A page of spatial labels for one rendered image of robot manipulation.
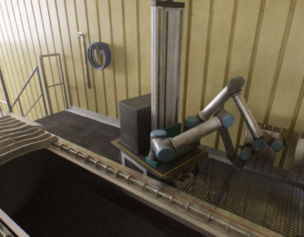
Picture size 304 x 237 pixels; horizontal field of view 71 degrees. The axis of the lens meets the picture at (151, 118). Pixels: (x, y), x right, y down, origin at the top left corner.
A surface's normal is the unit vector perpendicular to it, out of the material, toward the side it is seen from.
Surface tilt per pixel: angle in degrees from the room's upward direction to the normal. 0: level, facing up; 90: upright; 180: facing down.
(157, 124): 90
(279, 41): 90
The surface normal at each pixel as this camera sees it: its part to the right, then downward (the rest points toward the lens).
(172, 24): 0.65, 0.30
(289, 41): -0.56, 0.33
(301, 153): -0.53, 0.01
